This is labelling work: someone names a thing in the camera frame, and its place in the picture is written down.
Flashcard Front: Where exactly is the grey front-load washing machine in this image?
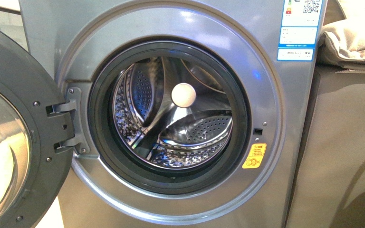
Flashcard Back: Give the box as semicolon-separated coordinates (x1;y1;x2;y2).
19;0;315;228

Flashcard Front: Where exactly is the round washing machine door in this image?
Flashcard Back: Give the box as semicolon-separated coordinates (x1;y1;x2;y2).
0;32;74;228

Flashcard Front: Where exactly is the orange warning sticker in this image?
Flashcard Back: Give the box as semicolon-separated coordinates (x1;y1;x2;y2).
242;143;267;169

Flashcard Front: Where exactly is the blue white energy label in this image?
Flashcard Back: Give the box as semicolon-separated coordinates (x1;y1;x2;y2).
277;0;325;61

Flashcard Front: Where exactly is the beige sofa cushion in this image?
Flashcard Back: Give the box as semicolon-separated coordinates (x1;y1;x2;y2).
317;0;365;72

